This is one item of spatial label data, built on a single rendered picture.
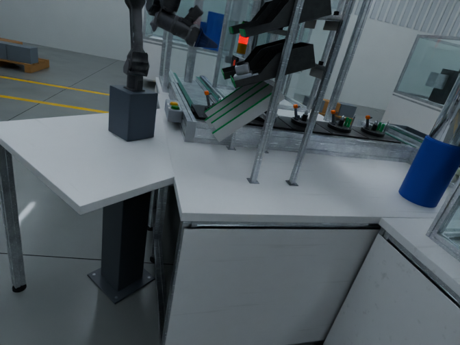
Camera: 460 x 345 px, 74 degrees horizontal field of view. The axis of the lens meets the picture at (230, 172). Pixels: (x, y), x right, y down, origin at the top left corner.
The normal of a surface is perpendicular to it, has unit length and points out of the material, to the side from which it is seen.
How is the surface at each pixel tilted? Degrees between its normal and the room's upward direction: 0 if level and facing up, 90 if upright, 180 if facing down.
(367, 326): 90
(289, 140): 90
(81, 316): 0
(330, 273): 90
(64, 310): 0
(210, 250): 90
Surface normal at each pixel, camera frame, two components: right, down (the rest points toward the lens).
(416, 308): -0.95, -0.06
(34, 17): 0.12, 0.44
